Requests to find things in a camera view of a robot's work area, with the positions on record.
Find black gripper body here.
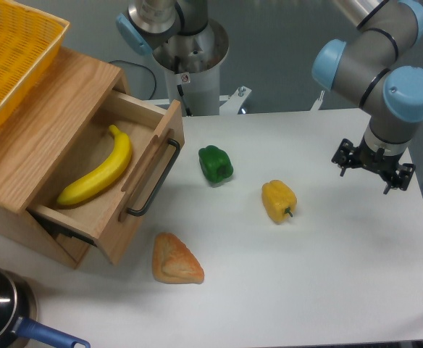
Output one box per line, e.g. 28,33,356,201
348,140,402,178

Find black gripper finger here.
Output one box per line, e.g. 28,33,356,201
382,163,416,194
332,138,359,177

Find wooden top drawer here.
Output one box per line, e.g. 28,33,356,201
28,91,184,264

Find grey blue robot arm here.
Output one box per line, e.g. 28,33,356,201
116,1,423,190

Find wooden drawer cabinet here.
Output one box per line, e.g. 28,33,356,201
0,48,127,268

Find yellow bell pepper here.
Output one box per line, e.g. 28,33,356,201
261,180,298,223

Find green bell pepper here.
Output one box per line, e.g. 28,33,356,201
198,145,234,184

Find triangular bread pastry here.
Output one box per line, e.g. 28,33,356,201
152,233,205,284

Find yellow plastic banana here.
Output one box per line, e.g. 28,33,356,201
56,125,133,206

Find yellow plastic basket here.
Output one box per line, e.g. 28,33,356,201
0,1,70,127

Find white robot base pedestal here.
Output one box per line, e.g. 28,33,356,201
150,17,256,117

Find black cable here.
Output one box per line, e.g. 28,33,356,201
108,59,171,104

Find black pot blue handle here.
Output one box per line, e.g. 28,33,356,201
0,268,91,347

